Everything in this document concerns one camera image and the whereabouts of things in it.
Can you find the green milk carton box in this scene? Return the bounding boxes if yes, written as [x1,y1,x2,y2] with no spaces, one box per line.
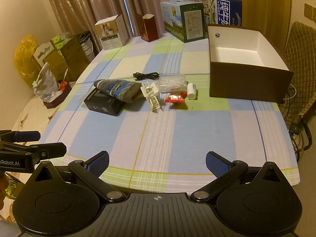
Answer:
[160,0,206,43]

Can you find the black cable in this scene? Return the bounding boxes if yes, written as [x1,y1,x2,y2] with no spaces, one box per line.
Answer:
[133,72,160,81]

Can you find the beige curtain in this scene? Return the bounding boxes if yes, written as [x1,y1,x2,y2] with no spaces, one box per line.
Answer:
[42,0,210,52]

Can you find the black product box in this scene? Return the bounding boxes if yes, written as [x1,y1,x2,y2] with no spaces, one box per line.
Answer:
[83,87,125,116]

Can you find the dark red tray box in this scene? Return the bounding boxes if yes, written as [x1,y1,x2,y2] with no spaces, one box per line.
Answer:
[43,83,72,109]

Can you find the green printed packet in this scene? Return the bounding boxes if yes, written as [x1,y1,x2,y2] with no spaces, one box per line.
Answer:
[5,173,24,199]

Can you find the red snack packet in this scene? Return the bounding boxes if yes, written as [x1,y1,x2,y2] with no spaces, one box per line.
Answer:
[165,91,188,104]

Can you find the plaid tablecloth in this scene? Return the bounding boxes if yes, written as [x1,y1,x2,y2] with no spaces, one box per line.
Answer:
[39,33,300,185]

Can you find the white product box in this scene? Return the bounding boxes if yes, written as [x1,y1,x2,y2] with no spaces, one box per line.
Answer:
[94,14,130,51]

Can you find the person's left hand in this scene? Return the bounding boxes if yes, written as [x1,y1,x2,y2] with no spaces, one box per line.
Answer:
[0,176,8,201]

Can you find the white cable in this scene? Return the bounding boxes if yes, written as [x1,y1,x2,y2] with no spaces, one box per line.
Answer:
[284,83,297,103]

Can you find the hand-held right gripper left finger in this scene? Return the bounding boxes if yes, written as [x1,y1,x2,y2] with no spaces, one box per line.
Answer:
[23,150,126,203]

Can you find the brown cardboard storage box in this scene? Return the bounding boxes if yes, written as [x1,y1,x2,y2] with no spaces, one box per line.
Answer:
[207,23,294,103]

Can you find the white plastic clip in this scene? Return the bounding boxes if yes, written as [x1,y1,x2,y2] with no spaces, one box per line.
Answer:
[140,81,163,111]

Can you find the yellow plastic bag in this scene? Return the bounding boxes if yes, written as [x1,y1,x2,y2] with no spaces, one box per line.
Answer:
[14,35,40,86]

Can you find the clear bag of cotton pads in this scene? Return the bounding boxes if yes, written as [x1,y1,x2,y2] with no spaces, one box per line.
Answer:
[157,75,187,93]

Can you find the striped knitted sock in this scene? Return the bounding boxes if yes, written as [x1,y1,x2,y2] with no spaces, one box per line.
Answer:
[94,79,144,103]

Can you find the stack of white bowls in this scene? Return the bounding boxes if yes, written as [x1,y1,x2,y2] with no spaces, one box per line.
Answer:
[79,33,95,58]

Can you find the blue milk carton box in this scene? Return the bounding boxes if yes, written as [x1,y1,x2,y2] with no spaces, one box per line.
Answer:
[196,0,243,27]

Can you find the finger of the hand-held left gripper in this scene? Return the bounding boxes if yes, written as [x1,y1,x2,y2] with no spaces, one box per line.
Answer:
[0,130,41,143]
[0,142,67,159]

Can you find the green tissue packs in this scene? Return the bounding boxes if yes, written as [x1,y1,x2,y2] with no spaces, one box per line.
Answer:
[51,32,72,52]

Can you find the white pill bottle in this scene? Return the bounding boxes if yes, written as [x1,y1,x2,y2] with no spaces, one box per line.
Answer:
[186,83,197,100]

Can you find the wooden door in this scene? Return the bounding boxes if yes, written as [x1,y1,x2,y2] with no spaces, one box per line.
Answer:
[221,0,292,29]

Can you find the chair with quilted cover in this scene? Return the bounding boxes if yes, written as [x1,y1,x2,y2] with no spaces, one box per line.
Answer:
[279,21,316,162]

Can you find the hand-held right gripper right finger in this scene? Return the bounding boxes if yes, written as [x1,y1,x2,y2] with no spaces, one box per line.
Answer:
[190,150,292,203]

